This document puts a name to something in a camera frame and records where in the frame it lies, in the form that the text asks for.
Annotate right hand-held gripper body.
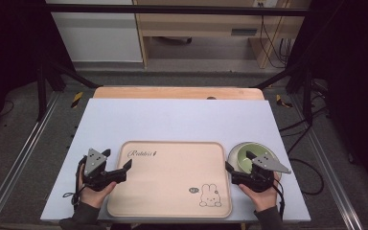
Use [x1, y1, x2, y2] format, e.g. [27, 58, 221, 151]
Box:
[230, 151, 292, 193]

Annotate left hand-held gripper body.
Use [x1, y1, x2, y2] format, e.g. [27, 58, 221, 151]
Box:
[81, 148, 128, 193]

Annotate green bowl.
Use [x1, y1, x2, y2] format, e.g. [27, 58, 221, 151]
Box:
[227, 141, 281, 175]

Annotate beige tray with rabbit print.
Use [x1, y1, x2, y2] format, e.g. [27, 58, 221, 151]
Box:
[106, 140, 234, 219]

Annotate person's left hand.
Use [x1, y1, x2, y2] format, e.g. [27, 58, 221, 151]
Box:
[77, 164, 119, 210]

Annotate person's right hand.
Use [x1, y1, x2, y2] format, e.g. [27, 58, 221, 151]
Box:
[238, 172, 281, 213]

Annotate yellow black tape piece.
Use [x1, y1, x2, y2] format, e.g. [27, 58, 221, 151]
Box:
[70, 91, 84, 109]
[274, 94, 293, 109]

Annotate pale blue table mat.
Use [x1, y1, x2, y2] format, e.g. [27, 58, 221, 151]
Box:
[39, 97, 311, 224]

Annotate black metal stand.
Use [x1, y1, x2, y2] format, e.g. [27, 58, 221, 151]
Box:
[34, 57, 101, 123]
[254, 60, 316, 126]

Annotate wooden table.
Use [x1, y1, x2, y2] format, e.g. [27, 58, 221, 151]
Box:
[92, 85, 266, 102]

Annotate white cabinet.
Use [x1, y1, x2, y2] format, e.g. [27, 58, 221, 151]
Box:
[46, 0, 144, 63]

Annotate black curtain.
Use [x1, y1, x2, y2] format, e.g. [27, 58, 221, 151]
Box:
[287, 0, 368, 205]
[0, 0, 75, 143]

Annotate wooden desk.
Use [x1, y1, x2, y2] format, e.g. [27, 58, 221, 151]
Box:
[132, 0, 311, 70]

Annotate black crossbar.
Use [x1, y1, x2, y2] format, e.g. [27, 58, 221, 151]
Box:
[44, 3, 311, 17]

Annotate left hand-held gripper cable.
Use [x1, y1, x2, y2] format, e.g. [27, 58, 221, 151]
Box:
[62, 155, 88, 212]

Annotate hand-held gripper cable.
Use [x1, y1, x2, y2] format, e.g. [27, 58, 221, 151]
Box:
[62, 155, 88, 212]
[271, 176, 286, 221]

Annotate right hand-held gripper cable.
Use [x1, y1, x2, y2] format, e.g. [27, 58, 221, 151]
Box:
[271, 176, 286, 221]

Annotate black floor cable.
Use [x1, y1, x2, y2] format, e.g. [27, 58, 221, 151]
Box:
[279, 104, 331, 196]

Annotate aluminium floor rail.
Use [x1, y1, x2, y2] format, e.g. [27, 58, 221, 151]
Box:
[290, 95, 363, 230]
[0, 92, 61, 230]

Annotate black hanging cables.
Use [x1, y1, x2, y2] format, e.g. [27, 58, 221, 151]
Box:
[259, 13, 293, 69]

